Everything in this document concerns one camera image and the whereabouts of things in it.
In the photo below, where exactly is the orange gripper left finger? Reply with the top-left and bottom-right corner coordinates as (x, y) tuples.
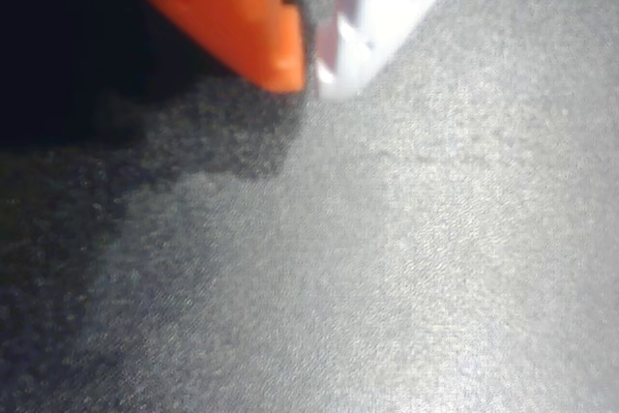
(118, 0), (308, 95)

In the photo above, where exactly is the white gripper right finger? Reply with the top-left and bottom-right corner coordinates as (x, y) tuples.
(314, 0), (480, 103)

